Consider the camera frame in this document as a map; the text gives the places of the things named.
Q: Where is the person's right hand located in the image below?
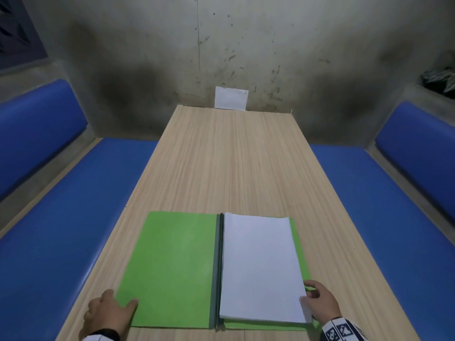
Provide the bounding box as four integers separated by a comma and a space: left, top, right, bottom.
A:
299, 279, 343, 324

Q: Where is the person's left hand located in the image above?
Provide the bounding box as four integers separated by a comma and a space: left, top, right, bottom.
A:
82, 289, 139, 336

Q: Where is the stack of white papers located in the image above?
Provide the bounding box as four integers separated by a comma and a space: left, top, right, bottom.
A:
218, 212, 313, 324

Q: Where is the green folder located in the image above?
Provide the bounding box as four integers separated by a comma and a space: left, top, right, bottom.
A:
115, 210, 320, 332

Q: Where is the black left wrist marker band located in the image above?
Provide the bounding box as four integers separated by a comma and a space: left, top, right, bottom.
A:
81, 328, 121, 341

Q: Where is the black wrist marker band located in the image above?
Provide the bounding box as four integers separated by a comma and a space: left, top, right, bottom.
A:
321, 315, 372, 341
81, 328, 121, 341

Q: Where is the black right wrist marker band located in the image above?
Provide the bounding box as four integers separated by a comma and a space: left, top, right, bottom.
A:
321, 315, 372, 341

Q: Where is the blue bench seat cushion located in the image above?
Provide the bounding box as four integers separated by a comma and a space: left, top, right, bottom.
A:
309, 144, 455, 341
0, 137, 161, 341

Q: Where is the blue bench backrest cushion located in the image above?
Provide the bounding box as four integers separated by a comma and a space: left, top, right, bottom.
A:
375, 101, 455, 224
0, 79, 89, 203

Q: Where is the small white card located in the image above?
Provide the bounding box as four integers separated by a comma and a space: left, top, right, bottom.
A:
214, 86, 249, 111

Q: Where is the green leafy plant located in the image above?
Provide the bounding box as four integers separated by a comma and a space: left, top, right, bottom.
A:
421, 67, 455, 96

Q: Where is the dark lattice window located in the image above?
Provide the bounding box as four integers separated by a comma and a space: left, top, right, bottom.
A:
0, 0, 49, 72

